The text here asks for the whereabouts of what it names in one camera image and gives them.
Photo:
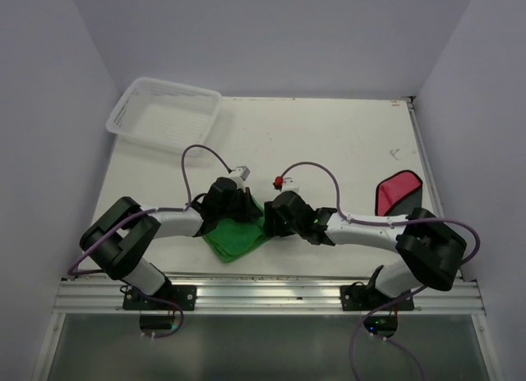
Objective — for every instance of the white plastic basket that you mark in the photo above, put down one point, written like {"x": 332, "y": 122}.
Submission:
{"x": 164, "y": 115}

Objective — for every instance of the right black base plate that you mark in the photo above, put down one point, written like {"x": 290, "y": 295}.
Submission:
{"x": 359, "y": 297}

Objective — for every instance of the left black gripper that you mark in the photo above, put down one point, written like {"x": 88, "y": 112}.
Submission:
{"x": 251, "y": 211}

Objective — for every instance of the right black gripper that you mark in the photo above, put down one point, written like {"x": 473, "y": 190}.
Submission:
{"x": 272, "y": 222}

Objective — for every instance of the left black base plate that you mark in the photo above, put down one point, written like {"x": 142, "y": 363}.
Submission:
{"x": 182, "y": 295}

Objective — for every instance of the green microfiber towel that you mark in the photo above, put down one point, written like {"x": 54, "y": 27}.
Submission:
{"x": 230, "y": 240}

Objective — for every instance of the aluminium mounting rail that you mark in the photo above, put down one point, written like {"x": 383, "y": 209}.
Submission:
{"x": 259, "y": 295}

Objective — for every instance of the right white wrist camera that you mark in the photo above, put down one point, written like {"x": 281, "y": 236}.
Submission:
{"x": 285, "y": 184}

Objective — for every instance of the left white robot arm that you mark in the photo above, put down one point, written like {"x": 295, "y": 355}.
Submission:
{"x": 117, "y": 241}

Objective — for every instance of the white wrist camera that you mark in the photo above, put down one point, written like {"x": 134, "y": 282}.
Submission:
{"x": 285, "y": 184}
{"x": 239, "y": 176}

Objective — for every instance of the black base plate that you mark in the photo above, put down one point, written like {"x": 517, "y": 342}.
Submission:
{"x": 359, "y": 297}
{"x": 182, "y": 295}

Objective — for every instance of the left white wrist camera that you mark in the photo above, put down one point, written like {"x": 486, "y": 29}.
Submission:
{"x": 239, "y": 176}

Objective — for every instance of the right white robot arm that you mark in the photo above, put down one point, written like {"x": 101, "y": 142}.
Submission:
{"x": 430, "y": 251}

